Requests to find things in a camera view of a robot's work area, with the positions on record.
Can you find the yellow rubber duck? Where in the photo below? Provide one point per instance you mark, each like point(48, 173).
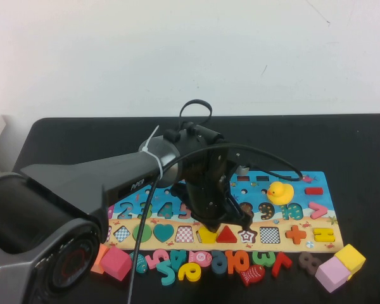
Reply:
point(280, 193)

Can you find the pink greater-than sign piece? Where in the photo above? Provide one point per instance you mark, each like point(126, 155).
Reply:
point(322, 210)

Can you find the yellow pentagon piece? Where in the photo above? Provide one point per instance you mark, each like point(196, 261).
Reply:
point(207, 236)

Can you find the lilac wooden cube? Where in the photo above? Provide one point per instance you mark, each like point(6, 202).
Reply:
point(331, 274)

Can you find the colourful wooden puzzle board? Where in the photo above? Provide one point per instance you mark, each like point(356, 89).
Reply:
point(272, 225)

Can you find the red triangle piece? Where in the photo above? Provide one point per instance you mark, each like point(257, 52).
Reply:
point(226, 237)

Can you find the pink wooden fish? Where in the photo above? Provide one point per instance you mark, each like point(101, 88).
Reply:
point(200, 256)

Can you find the crimson wooden cube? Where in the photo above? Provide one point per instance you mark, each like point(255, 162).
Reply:
point(115, 263)

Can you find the pink number five piece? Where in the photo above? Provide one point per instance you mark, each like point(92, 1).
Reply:
point(156, 258)

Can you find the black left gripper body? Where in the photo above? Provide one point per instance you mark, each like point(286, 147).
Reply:
point(206, 193)

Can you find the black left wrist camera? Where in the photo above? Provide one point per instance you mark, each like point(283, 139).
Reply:
point(206, 136)

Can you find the white zip tie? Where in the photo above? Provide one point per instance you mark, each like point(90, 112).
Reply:
point(156, 163)

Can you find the orange plus sign piece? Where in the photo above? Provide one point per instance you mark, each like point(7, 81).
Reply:
point(296, 235)

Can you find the yellow wooden cube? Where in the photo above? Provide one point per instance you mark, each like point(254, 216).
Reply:
point(350, 258)

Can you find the yellow number six piece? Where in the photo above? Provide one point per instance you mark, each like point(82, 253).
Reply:
point(187, 272)

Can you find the orange number ten piece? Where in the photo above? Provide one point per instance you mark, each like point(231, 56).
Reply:
point(230, 261)

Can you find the green circle piece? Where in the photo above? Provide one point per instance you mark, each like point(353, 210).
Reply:
point(136, 234)

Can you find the brown number eight piece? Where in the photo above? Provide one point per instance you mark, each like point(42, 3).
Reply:
point(313, 266)

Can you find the teal wooden fish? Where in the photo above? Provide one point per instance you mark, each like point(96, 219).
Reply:
point(141, 263)

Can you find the teal number two piece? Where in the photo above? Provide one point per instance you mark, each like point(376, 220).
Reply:
point(166, 273)

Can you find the orange wooden cube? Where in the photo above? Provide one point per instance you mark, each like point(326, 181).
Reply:
point(98, 259)

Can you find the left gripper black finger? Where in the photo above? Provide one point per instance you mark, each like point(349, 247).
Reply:
point(215, 225)
point(248, 221)

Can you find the yellow equals sign piece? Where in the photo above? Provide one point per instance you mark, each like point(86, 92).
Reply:
point(324, 235)

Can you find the red wooden fish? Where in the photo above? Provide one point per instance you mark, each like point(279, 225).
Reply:
point(252, 274)

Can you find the teal number four piece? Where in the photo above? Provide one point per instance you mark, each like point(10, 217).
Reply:
point(180, 258)

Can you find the teal heart piece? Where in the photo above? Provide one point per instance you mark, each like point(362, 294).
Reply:
point(163, 232)

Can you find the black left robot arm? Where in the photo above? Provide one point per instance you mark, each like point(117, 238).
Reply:
point(76, 180)

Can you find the red number seven piece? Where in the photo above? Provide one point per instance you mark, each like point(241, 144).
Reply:
point(282, 264)

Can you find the red minus sign piece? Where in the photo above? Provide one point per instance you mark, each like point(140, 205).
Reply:
point(313, 191)

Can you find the green number three piece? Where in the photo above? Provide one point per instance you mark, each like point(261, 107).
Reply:
point(266, 258)

